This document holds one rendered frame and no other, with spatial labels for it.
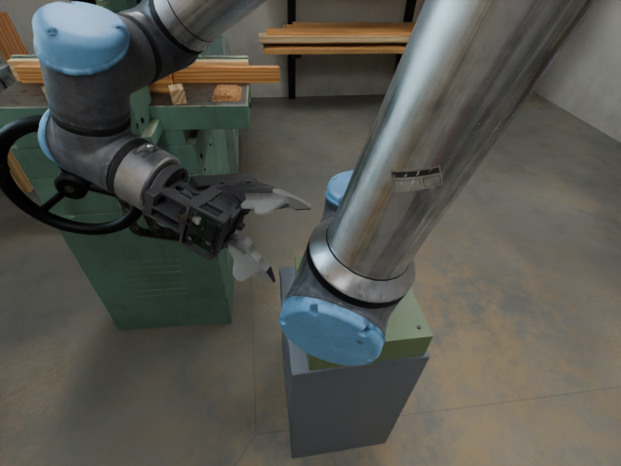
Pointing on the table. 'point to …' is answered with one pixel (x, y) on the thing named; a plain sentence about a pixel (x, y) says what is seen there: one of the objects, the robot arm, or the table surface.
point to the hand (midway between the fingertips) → (294, 245)
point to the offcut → (177, 94)
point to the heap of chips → (227, 92)
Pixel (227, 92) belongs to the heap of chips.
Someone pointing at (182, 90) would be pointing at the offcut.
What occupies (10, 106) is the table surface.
